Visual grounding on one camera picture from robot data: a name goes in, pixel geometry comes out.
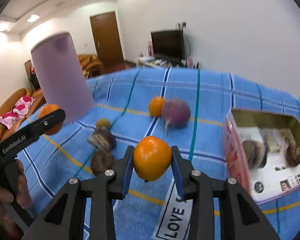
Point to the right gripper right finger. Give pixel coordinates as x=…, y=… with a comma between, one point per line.
x=240, y=216

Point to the brown wooden door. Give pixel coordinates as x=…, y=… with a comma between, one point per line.
x=107, y=39

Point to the tan leather armchair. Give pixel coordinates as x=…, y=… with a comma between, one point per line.
x=10, y=103

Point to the purple plastic cup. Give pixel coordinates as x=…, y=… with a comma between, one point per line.
x=60, y=75

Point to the black television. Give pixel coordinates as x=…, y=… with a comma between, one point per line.
x=169, y=43

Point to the small green-yellow fruit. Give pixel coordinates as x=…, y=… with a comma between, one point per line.
x=103, y=122

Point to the pink floral cushion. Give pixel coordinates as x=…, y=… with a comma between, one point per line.
x=21, y=108

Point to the white tv stand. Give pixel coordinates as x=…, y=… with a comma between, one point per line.
x=151, y=61

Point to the orange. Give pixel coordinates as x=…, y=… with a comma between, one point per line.
x=155, y=106
x=151, y=158
x=53, y=118

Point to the left hand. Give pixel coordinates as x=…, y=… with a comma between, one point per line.
x=8, y=228

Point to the blue plaid tablecloth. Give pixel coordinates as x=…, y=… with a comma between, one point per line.
x=150, y=210

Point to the pink metal tin box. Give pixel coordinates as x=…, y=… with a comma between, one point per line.
x=276, y=178

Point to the orange beside turnip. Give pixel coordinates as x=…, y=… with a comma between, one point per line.
x=155, y=106

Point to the brown round taro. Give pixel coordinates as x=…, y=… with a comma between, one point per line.
x=101, y=161

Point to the purple round turnip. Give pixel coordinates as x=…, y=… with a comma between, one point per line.
x=175, y=113

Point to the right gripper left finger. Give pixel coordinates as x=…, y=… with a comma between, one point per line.
x=63, y=217

